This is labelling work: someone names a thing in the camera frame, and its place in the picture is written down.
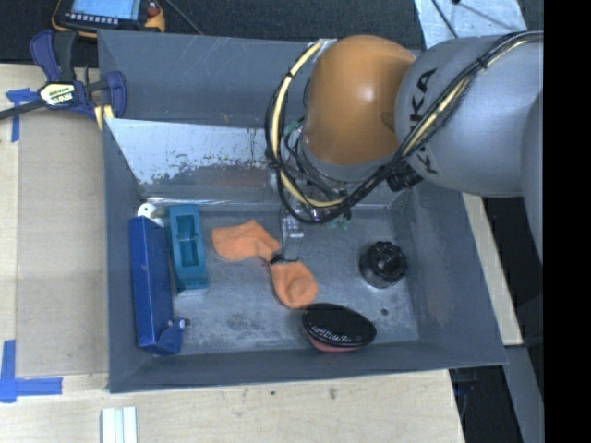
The teal tape dispenser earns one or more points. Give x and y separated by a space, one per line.
187 247

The black round cap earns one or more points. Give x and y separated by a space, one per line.
383 266

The small white round object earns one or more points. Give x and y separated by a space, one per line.
148 211

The grey metal bin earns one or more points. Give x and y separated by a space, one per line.
258 326

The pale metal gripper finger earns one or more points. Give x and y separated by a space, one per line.
286 240
297 235

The long blue box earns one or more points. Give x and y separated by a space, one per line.
150 284

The black and orange oval brush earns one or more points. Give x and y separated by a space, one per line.
339 328

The orange cloth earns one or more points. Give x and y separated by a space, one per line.
295 284

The black cylinder on white bracket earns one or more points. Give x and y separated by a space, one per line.
405 178

